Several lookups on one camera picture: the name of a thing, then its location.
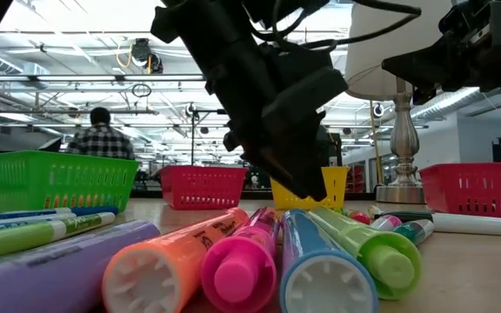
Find red plastic basket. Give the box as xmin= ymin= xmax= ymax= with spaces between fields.
xmin=418 ymin=162 xmax=501 ymax=222
xmin=159 ymin=164 xmax=249 ymax=211

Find table lamp white shade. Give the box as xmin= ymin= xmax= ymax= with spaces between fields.
xmin=344 ymin=0 xmax=456 ymax=205

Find purple highlighter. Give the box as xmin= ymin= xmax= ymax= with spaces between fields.
xmin=0 ymin=219 xmax=161 ymax=313

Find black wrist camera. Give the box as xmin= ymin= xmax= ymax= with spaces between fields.
xmin=439 ymin=0 xmax=501 ymax=47
xmin=261 ymin=64 xmax=350 ymax=131

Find ceiling cable reel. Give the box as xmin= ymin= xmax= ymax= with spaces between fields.
xmin=129 ymin=37 xmax=165 ymax=76

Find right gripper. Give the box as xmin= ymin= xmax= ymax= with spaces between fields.
xmin=382 ymin=41 xmax=501 ymax=105

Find black aluminium table frame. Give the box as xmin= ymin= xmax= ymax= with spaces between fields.
xmin=130 ymin=185 xmax=378 ymax=203

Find light green Expo marker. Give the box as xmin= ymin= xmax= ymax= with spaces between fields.
xmin=0 ymin=211 xmax=117 ymax=264

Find black metal frame stand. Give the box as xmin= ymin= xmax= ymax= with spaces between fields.
xmin=188 ymin=108 xmax=230 ymax=169

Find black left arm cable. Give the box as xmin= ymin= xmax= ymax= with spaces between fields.
xmin=241 ymin=0 xmax=424 ymax=51

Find person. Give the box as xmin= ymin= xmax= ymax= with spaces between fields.
xmin=65 ymin=106 xmax=137 ymax=161

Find shelf small red bins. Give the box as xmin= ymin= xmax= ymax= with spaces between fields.
xmin=344 ymin=163 xmax=370 ymax=194

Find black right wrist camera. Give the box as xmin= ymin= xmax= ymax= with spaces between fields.
xmin=439 ymin=0 xmax=501 ymax=47

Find blue highlighter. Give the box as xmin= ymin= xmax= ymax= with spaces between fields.
xmin=279 ymin=208 xmax=380 ymax=313

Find yellow hanging cable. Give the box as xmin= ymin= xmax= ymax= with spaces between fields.
xmin=369 ymin=99 xmax=384 ymax=186

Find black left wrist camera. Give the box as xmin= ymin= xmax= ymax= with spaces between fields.
xmin=261 ymin=64 xmax=350 ymax=131

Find yellow plastic basket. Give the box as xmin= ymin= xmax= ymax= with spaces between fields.
xmin=270 ymin=166 xmax=351 ymax=211

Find green plastic basket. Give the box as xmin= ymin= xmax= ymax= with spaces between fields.
xmin=0 ymin=150 xmax=140 ymax=214

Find pink highlighter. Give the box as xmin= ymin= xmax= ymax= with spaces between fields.
xmin=201 ymin=207 xmax=281 ymax=313

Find white marker red cap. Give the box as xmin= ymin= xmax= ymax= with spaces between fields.
xmin=346 ymin=210 xmax=371 ymax=226

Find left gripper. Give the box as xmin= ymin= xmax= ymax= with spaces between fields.
xmin=204 ymin=43 xmax=328 ymax=203

